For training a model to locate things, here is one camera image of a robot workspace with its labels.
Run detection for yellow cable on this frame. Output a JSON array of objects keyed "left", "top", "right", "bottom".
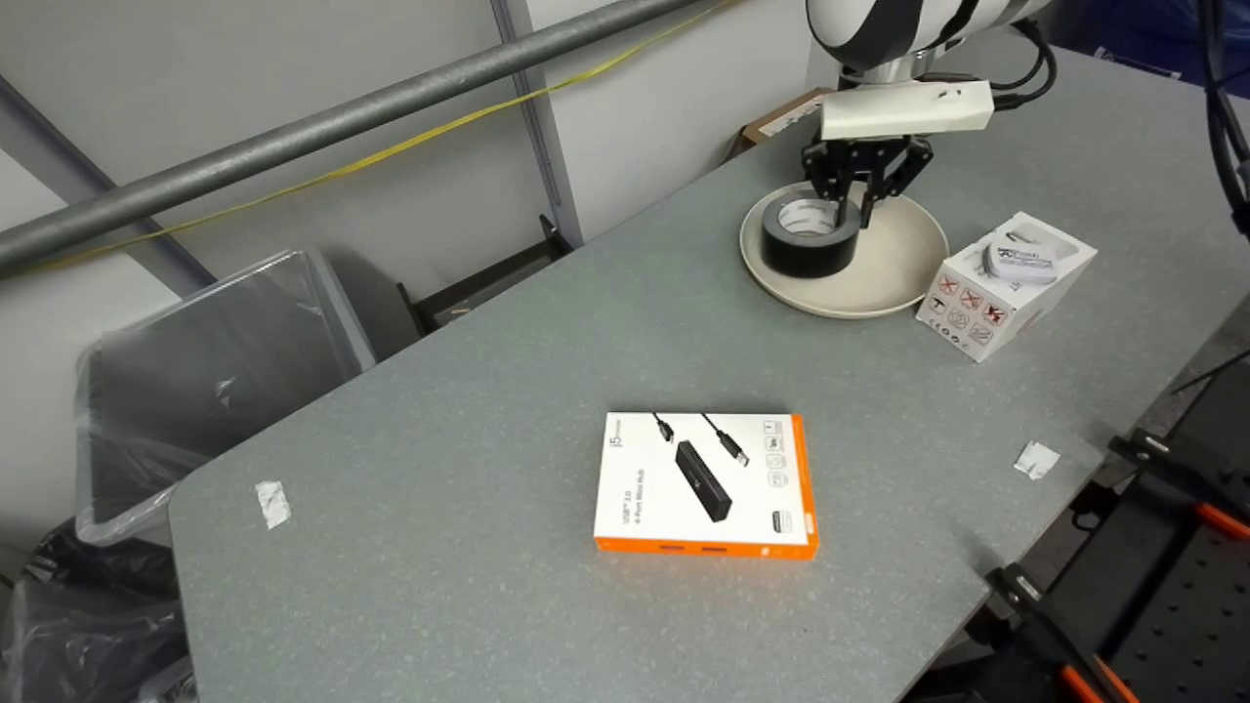
[{"left": 35, "top": 0, "right": 753, "bottom": 278}]

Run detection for short grey diagonal strut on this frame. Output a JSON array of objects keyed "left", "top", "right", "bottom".
[{"left": 0, "top": 74, "right": 217, "bottom": 300}]

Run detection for black perforated board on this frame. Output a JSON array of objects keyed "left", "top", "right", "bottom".
[{"left": 1037, "top": 363, "right": 1250, "bottom": 703}]

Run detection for upright grey metal post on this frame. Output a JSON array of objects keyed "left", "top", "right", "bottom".
[{"left": 485, "top": 0, "right": 589, "bottom": 252}]

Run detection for beige round plate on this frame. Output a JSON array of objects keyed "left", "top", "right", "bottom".
[{"left": 735, "top": 179, "right": 951, "bottom": 323}]

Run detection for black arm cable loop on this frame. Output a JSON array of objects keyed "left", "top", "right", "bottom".
[{"left": 989, "top": 16, "right": 1061, "bottom": 112}]

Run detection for white and orange flat box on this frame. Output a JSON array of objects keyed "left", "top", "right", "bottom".
[{"left": 589, "top": 410, "right": 825, "bottom": 567}]

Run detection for long grey metal pole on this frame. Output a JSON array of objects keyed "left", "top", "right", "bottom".
[{"left": 0, "top": 0, "right": 716, "bottom": 287}]

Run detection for dark blue object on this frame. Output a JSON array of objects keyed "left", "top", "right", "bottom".
[{"left": 1037, "top": 0, "right": 1216, "bottom": 61}]

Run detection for black hanging cable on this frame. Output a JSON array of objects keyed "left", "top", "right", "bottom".
[{"left": 1195, "top": 0, "right": 1250, "bottom": 245}]

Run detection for white tape piece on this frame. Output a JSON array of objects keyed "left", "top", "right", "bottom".
[
  {"left": 255, "top": 475, "right": 295, "bottom": 537},
  {"left": 1010, "top": 440, "right": 1061, "bottom": 486}
]

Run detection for black clamp with orange handle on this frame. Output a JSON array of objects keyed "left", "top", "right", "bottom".
[
  {"left": 1106, "top": 429, "right": 1250, "bottom": 548},
  {"left": 985, "top": 563, "right": 1144, "bottom": 703}
]

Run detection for bin with clear plastic liner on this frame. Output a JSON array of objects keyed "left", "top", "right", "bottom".
[{"left": 68, "top": 245, "right": 382, "bottom": 551}]

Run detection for black plastic bags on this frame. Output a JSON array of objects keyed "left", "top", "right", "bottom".
[{"left": 0, "top": 518, "right": 199, "bottom": 703}]

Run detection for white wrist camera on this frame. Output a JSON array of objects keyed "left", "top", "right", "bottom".
[{"left": 815, "top": 77, "right": 1001, "bottom": 146}]

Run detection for black masking tape roll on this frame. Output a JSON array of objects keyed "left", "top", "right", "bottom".
[{"left": 759, "top": 179, "right": 868, "bottom": 283}]

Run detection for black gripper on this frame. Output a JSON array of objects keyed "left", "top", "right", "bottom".
[{"left": 799, "top": 133, "right": 936, "bottom": 236}]

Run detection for black bracket behind table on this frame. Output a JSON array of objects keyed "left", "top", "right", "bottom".
[{"left": 404, "top": 210, "right": 578, "bottom": 337}]

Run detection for white product box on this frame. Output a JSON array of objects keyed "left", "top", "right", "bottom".
[{"left": 915, "top": 209, "right": 1102, "bottom": 367}]

